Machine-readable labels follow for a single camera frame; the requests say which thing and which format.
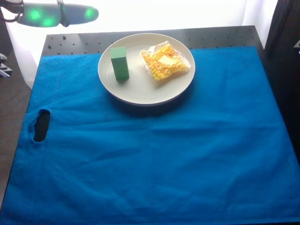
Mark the bag of yellow beads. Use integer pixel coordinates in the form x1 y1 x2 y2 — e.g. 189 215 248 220
140 41 190 83

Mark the green rectangular block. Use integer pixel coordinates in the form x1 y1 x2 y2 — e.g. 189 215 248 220
110 46 130 82

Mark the white round plate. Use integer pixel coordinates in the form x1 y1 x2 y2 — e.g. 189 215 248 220
97 32 196 107

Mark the blue non-woven cloth bag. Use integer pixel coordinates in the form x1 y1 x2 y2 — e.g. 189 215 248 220
0 45 300 225

